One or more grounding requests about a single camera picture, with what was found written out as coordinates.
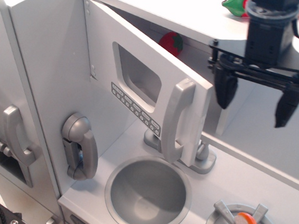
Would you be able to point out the grey toy faucet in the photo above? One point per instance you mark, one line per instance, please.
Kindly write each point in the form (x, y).
(204, 160)

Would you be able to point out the grey toy telephone handset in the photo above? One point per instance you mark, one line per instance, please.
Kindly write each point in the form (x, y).
(80, 147)

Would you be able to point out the red toy chili pepper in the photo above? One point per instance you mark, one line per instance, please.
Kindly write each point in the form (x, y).
(234, 5)

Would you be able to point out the grey ice dispenser panel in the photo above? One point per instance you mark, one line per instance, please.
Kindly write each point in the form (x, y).
(9, 162)

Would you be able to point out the red toy strawberry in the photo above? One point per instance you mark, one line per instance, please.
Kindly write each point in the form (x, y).
(172, 42)

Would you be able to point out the white toy kitchen cabinet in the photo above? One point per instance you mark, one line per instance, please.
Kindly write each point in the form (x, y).
(45, 71)

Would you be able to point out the grey toy microwave door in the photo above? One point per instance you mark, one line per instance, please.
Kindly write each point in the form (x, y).
(142, 74)

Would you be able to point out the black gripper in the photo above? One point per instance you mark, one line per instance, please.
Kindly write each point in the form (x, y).
(266, 57)

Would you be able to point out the grey round sink bowl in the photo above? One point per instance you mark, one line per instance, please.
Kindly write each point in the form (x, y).
(148, 190)

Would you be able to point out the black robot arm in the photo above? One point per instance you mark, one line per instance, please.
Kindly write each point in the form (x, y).
(267, 56)

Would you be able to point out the grey fridge door handle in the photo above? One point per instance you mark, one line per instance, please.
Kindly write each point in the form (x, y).
(13, 123)

